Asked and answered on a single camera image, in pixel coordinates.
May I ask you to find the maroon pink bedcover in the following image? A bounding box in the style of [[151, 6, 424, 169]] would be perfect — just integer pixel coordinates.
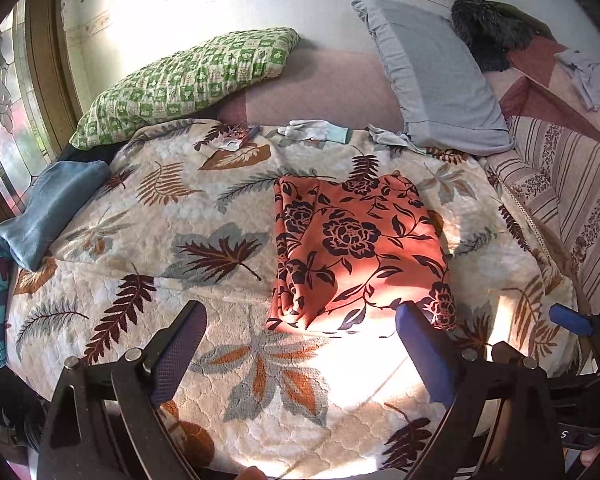
[[486, 37, 600, 143]]

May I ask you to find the small grey cloth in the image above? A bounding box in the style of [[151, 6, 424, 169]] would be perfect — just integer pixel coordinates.
[[366, 125, 427, 155]]

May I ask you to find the black furry cushion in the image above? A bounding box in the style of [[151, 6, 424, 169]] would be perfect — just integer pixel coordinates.
[[451, 0, 554, 73]]

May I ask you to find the grey cloth on quilt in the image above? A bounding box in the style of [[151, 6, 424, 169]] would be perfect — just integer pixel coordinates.
[[555, 49, 600, 112]]

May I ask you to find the blue folded towel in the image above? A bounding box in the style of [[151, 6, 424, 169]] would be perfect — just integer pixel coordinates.
[[0, 160, 110, 272]]

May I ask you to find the striped floral quilt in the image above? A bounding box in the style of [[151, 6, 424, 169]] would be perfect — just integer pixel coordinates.
[[486, 116, 600, 313]]

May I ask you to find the small red blue packet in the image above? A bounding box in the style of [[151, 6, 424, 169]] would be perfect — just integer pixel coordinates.
[[210, 125, 261, 152]]

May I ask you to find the orange floral blouse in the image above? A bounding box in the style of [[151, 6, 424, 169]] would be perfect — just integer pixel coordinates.
[[265, 172, 456, 337]]

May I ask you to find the green checkered pillow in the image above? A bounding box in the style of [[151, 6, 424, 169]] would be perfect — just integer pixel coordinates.
[[69, 27, 300, 151]]

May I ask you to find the white glove with teal cuff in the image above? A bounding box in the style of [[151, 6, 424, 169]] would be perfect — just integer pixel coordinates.
[[277, 119, 349, 144]]

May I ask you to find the grey pillow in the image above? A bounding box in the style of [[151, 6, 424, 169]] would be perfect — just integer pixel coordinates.
[[351, 0, 514, 156]]

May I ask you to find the leaf-print bed blanket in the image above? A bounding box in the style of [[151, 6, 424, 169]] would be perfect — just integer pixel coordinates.
[[5, 119, 577, 479]]

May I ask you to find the person's right hand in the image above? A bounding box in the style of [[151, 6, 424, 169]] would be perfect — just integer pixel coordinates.
[[579, 442, 600, 468]]

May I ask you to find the stained glass window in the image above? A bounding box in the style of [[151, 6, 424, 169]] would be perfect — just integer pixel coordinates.
[[0, 0, 57, 214]]

